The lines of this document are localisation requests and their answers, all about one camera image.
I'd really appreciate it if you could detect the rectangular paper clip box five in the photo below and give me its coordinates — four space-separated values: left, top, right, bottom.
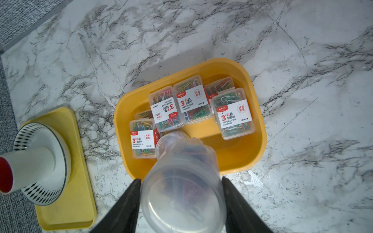
205 77 235 101

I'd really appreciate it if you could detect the white patterned plate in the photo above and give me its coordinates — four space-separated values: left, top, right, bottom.
13 122 71 206

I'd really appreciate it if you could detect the rectangular paper clip box three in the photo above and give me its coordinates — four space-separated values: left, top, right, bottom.
173 75 212 125

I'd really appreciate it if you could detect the rectangular paper clip box four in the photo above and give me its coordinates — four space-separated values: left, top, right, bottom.
210 88 255 140

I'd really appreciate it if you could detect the yellow plastic storage box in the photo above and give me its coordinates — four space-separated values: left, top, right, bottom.
114 58 267 180

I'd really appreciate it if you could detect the white cup red inside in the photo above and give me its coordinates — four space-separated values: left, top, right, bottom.
1 146 55 194

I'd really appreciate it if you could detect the clear round paper clip jar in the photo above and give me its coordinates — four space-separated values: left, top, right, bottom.
140 138 226 233

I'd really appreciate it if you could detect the yellow flat tray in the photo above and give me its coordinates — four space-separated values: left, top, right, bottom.
31 107 97 231

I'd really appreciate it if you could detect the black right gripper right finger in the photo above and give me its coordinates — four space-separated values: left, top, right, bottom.
221 177 273 233

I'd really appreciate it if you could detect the rectangular paper clip box two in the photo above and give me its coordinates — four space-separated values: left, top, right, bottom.
149 86 184 133

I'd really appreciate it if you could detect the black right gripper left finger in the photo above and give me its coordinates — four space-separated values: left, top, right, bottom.
91 179 141 233

